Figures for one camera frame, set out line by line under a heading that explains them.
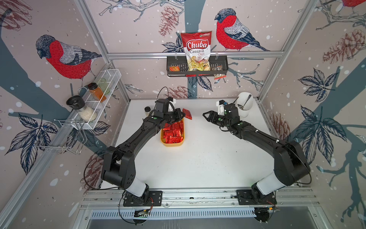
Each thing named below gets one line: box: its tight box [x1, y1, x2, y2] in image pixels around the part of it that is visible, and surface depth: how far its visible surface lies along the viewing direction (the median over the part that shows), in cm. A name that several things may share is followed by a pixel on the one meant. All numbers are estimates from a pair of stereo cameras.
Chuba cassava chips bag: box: [180, 31, 213, 72], surface depth 85 cm
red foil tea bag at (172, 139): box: [162, 134, 184, 144], surface depth 92 cm
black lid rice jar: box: [66, 95, 98, 123], surface depth 65 cm
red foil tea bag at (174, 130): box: [162, 120, 184, 138], surface depth 97 cm
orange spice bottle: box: [87, 82, 107, 104], surface depth 74 cm
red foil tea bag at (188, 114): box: [182, 108, 193, 120], surface depth 89 cm
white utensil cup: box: [236, 92, 254, 119], surface depth 105 cm
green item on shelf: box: [97, 77, 111, 95], surface depth 79 cm
